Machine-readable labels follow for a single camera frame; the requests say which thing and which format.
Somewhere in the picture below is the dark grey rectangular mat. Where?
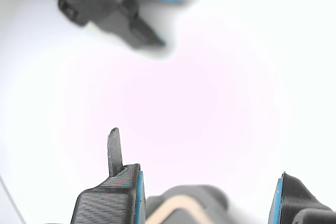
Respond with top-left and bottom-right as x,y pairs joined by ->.
145,184 -> 229,224

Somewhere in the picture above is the beige rectangular frame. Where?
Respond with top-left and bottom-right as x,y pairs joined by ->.
145,194 -> 226,224

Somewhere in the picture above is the neighbour dark grey gripper body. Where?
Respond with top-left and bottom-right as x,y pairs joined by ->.
86,0 -> 163,35

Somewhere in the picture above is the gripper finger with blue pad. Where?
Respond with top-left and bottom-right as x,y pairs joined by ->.
267,171 -> 331,224

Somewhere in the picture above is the gripper finger with blade tip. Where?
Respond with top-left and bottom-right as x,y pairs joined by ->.
70,127 -> 146,224

